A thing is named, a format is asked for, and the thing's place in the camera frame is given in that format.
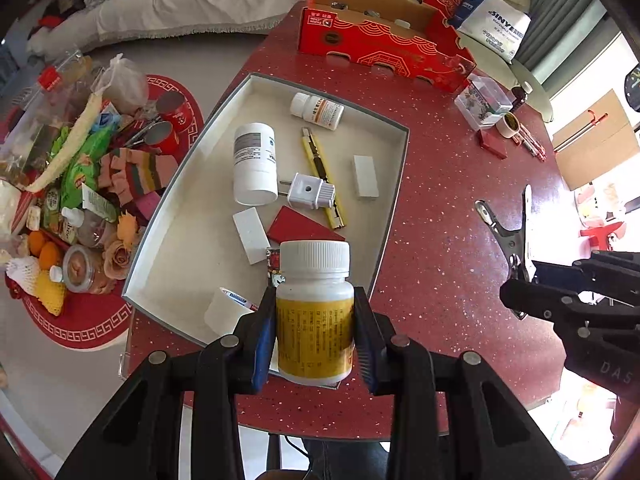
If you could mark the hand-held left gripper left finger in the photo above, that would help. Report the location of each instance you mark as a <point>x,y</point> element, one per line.
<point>265,330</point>

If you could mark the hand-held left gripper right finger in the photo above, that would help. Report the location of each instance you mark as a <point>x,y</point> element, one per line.
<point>365,340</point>

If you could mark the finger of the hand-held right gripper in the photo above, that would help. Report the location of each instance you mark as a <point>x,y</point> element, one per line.
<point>555,272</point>
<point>530,295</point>

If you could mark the white packing tape roll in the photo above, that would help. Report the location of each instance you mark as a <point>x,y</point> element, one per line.
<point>222,312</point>

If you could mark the white bottle yellow label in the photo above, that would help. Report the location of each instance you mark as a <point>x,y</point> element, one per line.
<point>315,320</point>

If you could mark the metal spring clip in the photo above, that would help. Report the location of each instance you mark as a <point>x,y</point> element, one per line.
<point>507,240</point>

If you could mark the dark snack packet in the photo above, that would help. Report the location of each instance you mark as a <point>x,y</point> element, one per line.
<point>274,265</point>

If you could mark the white rectangular block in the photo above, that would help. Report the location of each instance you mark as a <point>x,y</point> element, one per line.
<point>366,177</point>
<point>250,235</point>

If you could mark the red flip-top box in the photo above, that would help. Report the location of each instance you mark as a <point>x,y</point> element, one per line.
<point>300,227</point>

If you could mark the white power plug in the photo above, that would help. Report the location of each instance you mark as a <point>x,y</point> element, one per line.
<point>310,191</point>

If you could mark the grey shallow box white inside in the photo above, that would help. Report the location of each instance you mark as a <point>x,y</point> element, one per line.
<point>215,185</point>

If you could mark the large white bottle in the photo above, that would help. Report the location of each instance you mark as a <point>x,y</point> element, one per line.
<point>255,170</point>

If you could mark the yellow utility knife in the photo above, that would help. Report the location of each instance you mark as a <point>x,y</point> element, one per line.
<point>315,152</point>

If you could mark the small white bottle orange label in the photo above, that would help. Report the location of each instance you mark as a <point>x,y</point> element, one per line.
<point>322,112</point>

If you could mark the red plastic stool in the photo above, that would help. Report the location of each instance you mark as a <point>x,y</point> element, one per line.
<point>605,232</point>

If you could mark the red white pen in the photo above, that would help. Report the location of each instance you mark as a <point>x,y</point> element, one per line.
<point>527,140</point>
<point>537,150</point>

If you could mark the brown cardboard box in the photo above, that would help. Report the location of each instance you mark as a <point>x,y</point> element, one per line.
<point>595,155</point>

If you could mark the small beige tape roll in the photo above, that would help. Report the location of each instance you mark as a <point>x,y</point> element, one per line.
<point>506,127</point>

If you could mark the beige artificial rose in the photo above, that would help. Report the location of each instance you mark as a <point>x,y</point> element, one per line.
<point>116,257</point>

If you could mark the small dark bottle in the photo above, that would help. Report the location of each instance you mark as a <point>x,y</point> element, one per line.
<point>520,97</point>

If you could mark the clear plastic box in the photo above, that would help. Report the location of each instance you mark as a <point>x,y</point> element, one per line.
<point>482,100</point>

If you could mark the clear plastic cup with lid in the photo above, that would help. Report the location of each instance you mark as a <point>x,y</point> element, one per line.
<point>80,270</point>

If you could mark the striped sponge pieces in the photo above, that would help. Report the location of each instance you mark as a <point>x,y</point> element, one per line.
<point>135,170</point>

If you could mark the green tube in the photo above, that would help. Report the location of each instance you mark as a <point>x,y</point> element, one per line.
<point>97,202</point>

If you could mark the clear bottle white cap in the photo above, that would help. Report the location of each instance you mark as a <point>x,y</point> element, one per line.
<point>82,225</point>

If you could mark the red tin can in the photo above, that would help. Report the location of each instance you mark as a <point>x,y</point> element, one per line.
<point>175,110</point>
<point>165,142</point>

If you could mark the yellow fruit in white net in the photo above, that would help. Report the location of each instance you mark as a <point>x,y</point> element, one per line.
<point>50,295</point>

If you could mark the orange fruit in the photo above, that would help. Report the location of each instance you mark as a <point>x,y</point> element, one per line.
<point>50,256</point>
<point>36,242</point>

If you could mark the green snack packets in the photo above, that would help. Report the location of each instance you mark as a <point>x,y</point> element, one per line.
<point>87,165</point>

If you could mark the white blue printed bag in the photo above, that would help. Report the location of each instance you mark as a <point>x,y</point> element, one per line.
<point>495,25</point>

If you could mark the pale loofah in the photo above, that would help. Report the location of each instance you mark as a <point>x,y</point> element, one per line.
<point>75,140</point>

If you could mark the clear knotted plastic bag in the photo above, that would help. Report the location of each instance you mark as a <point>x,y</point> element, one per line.
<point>122,87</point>

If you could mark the red cardboard box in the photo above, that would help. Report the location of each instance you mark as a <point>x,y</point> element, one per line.
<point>380,45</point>

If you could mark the clear zip bag red label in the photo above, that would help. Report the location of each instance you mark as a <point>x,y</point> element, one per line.
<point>55,105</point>

